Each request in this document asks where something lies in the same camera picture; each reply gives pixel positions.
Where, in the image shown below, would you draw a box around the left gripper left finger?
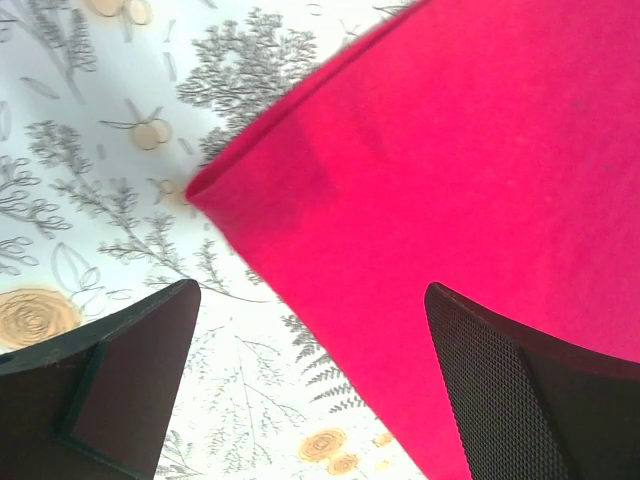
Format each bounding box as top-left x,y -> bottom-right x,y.
1,280 -> 201,479

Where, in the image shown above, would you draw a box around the floral patterned table mat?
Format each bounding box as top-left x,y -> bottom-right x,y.
1,1 -> 420,479

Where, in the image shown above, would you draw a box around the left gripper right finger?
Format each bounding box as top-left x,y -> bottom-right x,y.
425,283 -> 639,480

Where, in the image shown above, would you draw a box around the magenta red t-shirt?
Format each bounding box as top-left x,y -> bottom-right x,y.
187,1 -> 639,479

